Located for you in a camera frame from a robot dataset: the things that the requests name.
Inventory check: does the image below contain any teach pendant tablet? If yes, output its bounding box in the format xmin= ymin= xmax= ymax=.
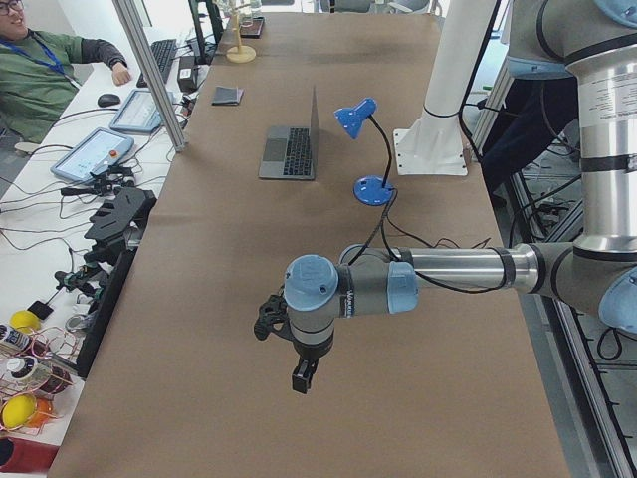
xmin=108 ymin=89 xmax=162 ymax=134
xmin=50 ymin=127 xmax=134 ymax=183

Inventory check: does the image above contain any black long bar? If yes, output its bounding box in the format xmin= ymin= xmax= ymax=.
xmin=76 ymin=250 xmax=136 ymax=380

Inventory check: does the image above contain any black computer mouse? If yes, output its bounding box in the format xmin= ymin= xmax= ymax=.
xmin=97 ymin=94 xmax=121 ymax=108

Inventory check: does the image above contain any aluminium frame post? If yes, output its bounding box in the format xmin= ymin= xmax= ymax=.
xmin=112 ymin=0 xmax=186 ymax=152

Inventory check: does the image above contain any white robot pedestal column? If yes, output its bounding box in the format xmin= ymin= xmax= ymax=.
xmin=394 ymin=0 xmax=500 ymax=176

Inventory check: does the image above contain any yellow ball lower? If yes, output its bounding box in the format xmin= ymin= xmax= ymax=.
xmin=1 ymin=394 xmax=37 ymax=430

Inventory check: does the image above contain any lower teach pendant tablet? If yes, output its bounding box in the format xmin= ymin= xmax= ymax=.
xmin=50 ymin=127 xmax=134 ymax=183

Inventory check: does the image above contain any person in green jacket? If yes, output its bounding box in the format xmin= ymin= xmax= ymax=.
xmin=1 ymin=1 xmax=132 ymax=143

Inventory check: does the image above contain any black lamp cable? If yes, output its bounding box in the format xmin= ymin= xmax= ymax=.
xmin=347 ymin=191 xmax=494 ymax=295

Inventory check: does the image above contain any black power adapter box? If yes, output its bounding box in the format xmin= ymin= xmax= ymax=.
xmin=177 ymin=55 xmax=198 ymax=94

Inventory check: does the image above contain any copper wire basket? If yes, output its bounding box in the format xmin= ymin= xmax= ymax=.
xmin=1 ymin=325 xmax=76 ymax=435

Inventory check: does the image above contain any grey laptop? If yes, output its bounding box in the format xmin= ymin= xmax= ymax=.
xmin=259 ymin=88 xmax=320 ymax=180

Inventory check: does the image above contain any wooden stand with base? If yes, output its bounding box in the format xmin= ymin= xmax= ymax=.
xmin=217 ymin=0 xmax=257 ymax=64

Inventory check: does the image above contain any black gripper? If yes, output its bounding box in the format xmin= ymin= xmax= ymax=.
xmin=292 ymin=342 xmax=322 ymax=394

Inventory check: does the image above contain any blue desk lamp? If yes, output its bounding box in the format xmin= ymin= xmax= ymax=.
xmin=333 ymin=97 xmax=394 ymax=206

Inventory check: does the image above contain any black keyboard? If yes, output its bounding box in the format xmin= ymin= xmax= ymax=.
xmin=150 ymin=39 xmax=177 ymax=83

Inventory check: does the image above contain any dark red tray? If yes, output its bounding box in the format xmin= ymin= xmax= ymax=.
xmin=240 ymin=17 xmax=265 ymax=39

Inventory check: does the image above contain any yellow ball upper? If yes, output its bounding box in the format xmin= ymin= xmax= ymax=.
xmin=9 ymin=310 xmax=41 ymax=334

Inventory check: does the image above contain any upper teach pendant tablet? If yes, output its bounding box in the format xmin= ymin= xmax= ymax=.
xmin=108 ymin=89 xmax=162 ymax=134

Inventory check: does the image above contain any black plastic bracket stand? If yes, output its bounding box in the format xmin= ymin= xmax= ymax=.
xmin=84 ymin=187 xmax=157 ymax=246

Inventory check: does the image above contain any yellow ball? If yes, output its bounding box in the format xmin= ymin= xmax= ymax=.
xmin=9 ymin=310 xmax=41 ymax=334
xmin=1 ymin=394 xmax=37 ymax=430

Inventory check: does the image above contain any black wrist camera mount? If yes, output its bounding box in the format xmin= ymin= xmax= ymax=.
xmin=253 ymin=295 xmax=293 ymax=341

